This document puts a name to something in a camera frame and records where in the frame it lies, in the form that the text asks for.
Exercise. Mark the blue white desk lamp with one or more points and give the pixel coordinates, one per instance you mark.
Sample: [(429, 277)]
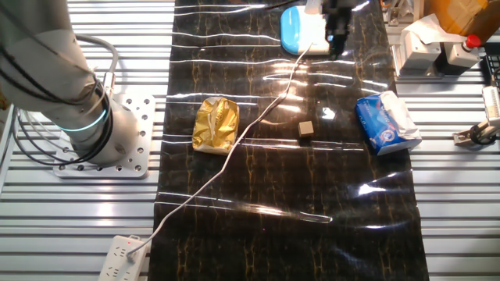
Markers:
[(297, 31)]

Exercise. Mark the small brown wooden cube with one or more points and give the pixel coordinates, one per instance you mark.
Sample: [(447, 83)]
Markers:
[(306, 129)]

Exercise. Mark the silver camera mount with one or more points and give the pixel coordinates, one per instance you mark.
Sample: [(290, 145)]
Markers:
[(478, 132)]

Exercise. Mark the white power strip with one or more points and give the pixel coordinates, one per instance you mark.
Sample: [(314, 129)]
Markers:
[(117, 261)]

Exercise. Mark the black keyboard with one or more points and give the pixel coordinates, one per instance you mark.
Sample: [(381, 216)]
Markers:
[(493, 70)]

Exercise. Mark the black marble pattern mat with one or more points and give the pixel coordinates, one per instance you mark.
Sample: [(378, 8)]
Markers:
[(281, 183)]

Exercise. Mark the silver robot mounting plate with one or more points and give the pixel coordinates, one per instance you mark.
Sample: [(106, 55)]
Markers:
[(140, 129)]

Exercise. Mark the gold snack bag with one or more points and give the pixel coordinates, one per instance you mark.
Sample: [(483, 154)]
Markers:
[(215, 125)]

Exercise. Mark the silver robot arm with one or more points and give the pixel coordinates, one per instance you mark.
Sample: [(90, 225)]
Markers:
[(43, 70)]

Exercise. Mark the emergency stop button box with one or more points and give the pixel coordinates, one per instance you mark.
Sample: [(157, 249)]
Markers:
[(461, 54)]

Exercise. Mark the brown cardboard box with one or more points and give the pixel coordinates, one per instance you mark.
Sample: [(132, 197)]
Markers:
[(461, 15)]

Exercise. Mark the blue tissue pack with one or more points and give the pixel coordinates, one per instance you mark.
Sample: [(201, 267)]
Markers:
[(384, 125)]

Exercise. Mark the white paper sheet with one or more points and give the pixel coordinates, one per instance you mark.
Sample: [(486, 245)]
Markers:
[(427, 29)]

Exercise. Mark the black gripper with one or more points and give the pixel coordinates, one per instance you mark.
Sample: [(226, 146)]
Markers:
[(338, 17)]

